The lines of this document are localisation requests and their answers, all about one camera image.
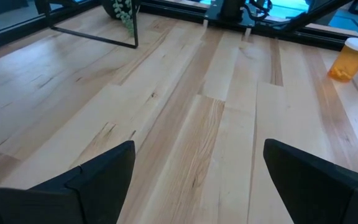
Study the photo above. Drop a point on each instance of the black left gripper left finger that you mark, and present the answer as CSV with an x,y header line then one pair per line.
x,y
73,202

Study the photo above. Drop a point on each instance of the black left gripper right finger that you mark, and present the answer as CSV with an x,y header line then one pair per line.
x,y
322,196

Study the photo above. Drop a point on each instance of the wooden shelf with black legs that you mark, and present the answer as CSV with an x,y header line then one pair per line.
x,y
135,28

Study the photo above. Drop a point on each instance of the wide orange pill bottle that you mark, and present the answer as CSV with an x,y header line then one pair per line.
x,y
350,62

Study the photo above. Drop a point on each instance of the green artificial succulent plant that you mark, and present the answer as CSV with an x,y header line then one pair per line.
x,y
121,12

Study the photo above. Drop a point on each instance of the black aluminium table frame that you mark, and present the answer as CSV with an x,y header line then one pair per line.
x,y
315,35

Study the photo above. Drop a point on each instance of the black clamp mount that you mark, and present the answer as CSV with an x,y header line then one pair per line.
x,y
43,4

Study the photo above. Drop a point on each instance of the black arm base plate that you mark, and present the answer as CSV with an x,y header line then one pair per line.
x,y
216,16

